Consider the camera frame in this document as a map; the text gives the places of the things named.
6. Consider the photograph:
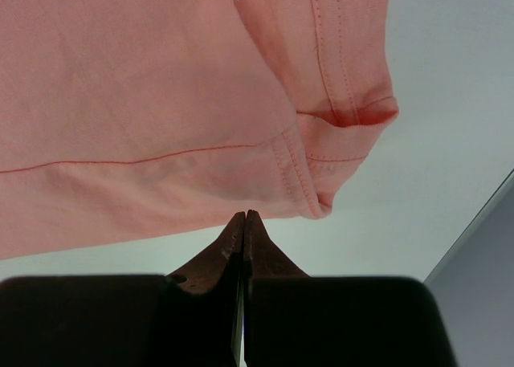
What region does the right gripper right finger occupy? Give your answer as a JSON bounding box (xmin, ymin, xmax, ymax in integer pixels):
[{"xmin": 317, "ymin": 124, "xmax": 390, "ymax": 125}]
[{"xmin": 243, "ymin": 210, "xmax": 457, "ymax": 366}]

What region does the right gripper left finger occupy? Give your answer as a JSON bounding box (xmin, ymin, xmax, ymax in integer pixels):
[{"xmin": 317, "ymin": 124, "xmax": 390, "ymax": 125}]
[{"xmin": 1, "ymin": 212, "xmax": 246, "ymax": 366}]

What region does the pink t-shirt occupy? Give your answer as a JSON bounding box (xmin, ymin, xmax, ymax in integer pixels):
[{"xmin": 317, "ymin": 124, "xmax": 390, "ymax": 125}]
[{"xmin": 1, "ymin": 0, "xmax": 398, "ymax": 259}]

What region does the right aluminium rail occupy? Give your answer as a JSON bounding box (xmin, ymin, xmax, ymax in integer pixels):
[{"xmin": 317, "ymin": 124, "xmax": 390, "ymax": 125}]
[{"xmin": 423, "ymin": 165, "xmax": 514, "ymax": 287}]

